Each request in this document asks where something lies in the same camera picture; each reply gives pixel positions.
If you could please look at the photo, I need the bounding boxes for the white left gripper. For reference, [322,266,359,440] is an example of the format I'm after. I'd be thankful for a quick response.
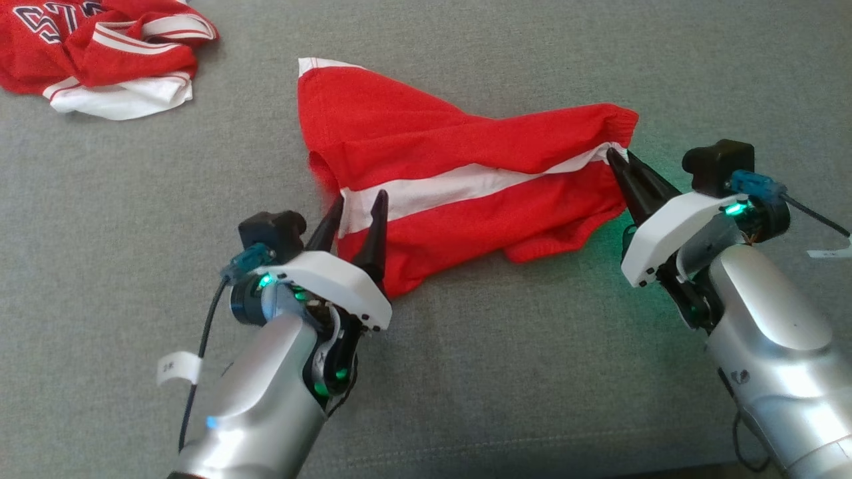
[263,190,393,332]

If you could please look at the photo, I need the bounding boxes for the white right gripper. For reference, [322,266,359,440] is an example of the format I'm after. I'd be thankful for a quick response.
[606,147,750,289]

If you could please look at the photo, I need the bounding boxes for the red shorts with white stripe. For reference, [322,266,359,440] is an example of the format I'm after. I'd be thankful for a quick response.
[298,57,640,300]

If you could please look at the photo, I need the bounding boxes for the grey fabric sofa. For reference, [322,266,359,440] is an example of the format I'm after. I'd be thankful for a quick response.
[0,0,852,479]

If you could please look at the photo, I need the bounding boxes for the red jersey with lettering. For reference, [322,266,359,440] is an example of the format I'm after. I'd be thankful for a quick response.
[0,0,219,121]

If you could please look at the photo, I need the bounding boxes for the teal left camera connector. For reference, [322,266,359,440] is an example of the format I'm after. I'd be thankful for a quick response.
[220,243,276,281]

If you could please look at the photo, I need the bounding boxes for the teal camera connector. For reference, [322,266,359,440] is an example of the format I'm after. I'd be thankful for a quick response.
[728,170,787,201]
[220,243,276,281]

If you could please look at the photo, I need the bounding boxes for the teal right camera connector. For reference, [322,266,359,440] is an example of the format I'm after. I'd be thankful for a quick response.
[728,170,787,201]

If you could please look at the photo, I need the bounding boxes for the white left cable label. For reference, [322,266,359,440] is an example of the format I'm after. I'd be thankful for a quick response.
[156,351,202,387]

